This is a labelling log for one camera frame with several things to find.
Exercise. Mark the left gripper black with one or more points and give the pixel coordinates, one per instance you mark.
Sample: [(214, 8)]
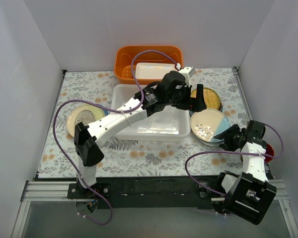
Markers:
[(191, 98)]

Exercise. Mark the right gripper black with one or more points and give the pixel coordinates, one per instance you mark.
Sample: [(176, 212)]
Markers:
[(232, 139)]

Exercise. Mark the beige and blue plate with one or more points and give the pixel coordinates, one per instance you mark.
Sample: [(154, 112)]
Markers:
[(209, 123)]

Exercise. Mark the speckled oval plate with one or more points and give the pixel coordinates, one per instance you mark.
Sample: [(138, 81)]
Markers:
[(85, 116)]

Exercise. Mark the white ribbed bowl plate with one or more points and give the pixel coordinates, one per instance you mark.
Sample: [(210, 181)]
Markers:
[(211, 141)]

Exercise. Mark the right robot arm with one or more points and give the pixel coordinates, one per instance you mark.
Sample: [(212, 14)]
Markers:
[(249, 194)]

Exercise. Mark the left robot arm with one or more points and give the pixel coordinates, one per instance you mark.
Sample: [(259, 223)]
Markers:
[(89, 138)]

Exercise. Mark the white plastic bin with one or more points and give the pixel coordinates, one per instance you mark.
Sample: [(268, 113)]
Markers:
[(169, 125)]

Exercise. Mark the woven bamboo yellow plate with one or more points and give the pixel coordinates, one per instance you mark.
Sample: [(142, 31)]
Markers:
[(211, 99)]

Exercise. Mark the teal beaded plate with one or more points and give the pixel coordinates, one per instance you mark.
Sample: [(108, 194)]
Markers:
[(221, 108)]

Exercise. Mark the floral table mat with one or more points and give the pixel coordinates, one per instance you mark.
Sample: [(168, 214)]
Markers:
[(131, 158)]

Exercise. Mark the red round object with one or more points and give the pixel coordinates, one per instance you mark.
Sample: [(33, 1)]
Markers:
[(269, 153)]

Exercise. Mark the white rectangular dish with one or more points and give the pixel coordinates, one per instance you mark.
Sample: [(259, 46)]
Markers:
[(154, 71)]

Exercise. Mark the cream yellow plate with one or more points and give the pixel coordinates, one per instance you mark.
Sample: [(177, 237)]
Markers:
[(71, 119)]

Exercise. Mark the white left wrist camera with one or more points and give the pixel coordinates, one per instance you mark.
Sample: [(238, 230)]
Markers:
[(187, 72)]

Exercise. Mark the aluminium frame rail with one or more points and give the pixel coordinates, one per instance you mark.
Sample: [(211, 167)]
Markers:
[(45, 191)]

